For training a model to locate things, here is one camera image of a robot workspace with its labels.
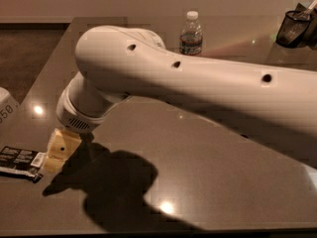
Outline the black mesh cup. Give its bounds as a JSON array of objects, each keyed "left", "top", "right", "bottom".
[{"left": 276, "top": 11, "right": 312, "bottom": 48}]

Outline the black rxbar chocolate bar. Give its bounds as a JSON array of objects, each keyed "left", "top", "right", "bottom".
[{"left": 0, "top": 146, "right": 46, "bottom": 183}]

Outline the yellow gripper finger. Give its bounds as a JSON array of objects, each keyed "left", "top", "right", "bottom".
[{"left": 44, "top": 156, "right": 65, "bottom": 172}]

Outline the white utensil in cup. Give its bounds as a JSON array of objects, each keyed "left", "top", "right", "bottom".
[{"left": 295, "top": 0, "right": 317, "bottom": 21}]

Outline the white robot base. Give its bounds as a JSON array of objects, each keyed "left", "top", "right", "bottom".
[{"left": 0, "top": 87, "right": 19, "bottom": 127}]

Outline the clear plastic water bottle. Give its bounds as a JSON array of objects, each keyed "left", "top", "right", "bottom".
[{"left": 179, "top": 11, "right": 203, "bottom": 56}]

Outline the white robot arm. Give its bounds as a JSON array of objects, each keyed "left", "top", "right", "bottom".
[{"left": 56, "top": 26, "right": 317, "bottom": 167}]

